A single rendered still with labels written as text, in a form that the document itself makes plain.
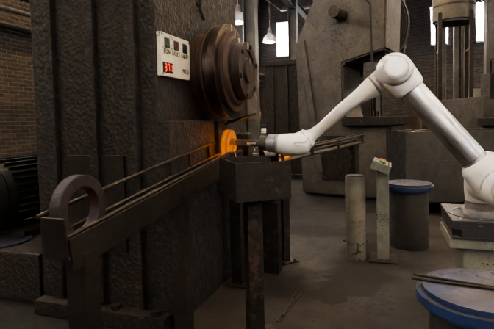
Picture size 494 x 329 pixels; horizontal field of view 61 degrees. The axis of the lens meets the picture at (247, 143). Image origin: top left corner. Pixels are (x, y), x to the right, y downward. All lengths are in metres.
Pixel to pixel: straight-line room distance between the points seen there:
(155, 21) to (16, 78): 7.64
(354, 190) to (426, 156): 1.48
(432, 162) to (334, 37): 1.72
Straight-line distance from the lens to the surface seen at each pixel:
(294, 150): 2.01
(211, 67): 1.95
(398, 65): 1.77
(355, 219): 2.65
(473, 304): 1.16
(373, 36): 4.65
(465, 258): 2.10
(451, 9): 10.69
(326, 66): 4.78
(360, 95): 1.99
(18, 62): 9.43
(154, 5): 1.84
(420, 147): 3.97
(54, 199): 1.16
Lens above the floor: 0.86
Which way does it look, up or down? 3 degrees down
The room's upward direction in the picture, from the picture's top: 1 degrees counter-clockwise
